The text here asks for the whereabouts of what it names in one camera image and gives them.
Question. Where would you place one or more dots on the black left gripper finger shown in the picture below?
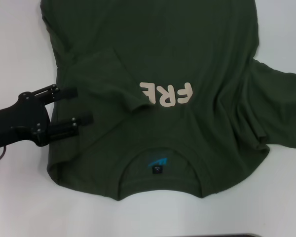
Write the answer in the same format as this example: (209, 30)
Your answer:
(66, 128)
(66, 93)

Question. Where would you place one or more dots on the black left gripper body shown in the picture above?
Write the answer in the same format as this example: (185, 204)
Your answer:
(22, 118)

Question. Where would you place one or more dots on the dark green FREE print t-shirt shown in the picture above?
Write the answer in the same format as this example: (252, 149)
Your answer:
(162, 37)

